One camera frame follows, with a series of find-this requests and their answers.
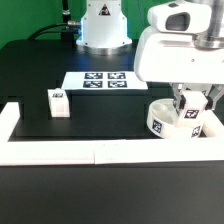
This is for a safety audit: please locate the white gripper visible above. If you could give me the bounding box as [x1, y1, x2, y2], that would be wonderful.
[134, 1, 224, 110]

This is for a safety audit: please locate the white round stool seat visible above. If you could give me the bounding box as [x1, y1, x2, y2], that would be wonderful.
[147, 98, 203, 139]

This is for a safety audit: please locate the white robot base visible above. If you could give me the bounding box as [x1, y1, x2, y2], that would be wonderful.
[76, 0, 132, 55]

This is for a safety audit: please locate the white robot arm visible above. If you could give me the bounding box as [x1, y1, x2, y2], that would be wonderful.
[134, 0, 224, 109]

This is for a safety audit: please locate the white U-shaped boundary fence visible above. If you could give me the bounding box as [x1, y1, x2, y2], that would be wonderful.
[0, 102, 224, 166]

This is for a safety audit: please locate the white sheet with tags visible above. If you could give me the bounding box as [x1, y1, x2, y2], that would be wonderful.
[62, 71, 147, 90]

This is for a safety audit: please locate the black cable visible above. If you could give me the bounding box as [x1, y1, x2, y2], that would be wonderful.
[27, 20, 82, 41]

